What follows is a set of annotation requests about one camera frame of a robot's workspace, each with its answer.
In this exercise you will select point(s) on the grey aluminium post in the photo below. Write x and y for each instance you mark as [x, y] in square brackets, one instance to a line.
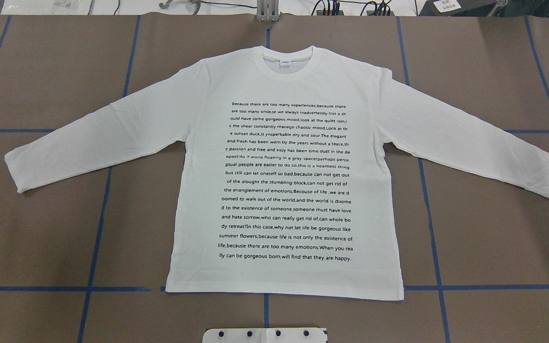
[267, 10]

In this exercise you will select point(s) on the white long-sleeve printed shirt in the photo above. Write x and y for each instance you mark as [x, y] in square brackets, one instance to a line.
[285, 187]

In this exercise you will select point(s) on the white perforated base plate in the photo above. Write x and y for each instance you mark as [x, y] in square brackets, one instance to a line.
[266, 335]

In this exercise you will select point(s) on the black box with label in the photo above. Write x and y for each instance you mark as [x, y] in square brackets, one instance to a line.
[456, 8]

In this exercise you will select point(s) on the black power strip plugs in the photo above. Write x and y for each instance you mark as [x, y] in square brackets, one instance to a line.
[370, 8]

